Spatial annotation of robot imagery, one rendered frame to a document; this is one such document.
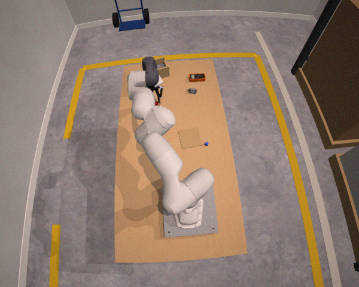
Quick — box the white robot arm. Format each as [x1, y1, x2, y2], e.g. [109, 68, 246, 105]
[127, 57, 214, 229]

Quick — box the thin tan flat mat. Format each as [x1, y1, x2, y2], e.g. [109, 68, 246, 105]
[178, 127, 202, 149]

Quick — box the orange pocket multimeter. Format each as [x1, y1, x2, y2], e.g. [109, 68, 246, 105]
[189, 74, 206, 82]

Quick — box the tan wooden open box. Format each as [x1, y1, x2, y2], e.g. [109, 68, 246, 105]
[155, 57, 170, 78]

